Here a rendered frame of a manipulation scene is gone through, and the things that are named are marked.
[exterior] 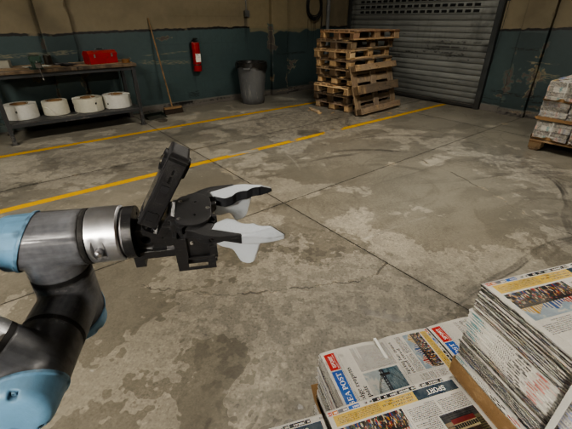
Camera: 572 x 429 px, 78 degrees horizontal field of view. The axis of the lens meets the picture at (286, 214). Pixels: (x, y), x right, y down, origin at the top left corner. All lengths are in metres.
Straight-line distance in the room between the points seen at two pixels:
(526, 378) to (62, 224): 0.71
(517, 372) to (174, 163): 0.61
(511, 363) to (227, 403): 1.29
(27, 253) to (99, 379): 1.52
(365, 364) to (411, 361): 0.14
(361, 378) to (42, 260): 0.84
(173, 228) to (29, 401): 0.23
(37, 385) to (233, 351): 1.52
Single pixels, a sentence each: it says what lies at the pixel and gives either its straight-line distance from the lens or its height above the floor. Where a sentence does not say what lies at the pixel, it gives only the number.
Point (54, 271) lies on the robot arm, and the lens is 0.54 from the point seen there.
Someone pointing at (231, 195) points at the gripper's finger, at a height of 1.25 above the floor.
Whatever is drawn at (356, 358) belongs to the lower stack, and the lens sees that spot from 1.14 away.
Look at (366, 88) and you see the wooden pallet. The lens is 6.51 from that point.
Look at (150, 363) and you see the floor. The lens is 1.98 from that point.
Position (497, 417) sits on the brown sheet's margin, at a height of 0.86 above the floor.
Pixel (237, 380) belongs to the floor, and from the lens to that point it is 1.83.
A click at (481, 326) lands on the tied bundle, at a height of 0.99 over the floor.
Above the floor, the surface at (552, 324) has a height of 1.07.
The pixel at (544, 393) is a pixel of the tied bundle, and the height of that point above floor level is 0.98.
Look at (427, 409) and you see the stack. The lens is 0.80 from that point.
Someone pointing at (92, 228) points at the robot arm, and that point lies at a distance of 0.50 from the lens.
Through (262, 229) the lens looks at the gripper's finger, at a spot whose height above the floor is 1.23.
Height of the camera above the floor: 1.47
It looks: 29 degrees down
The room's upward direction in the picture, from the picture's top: straight up
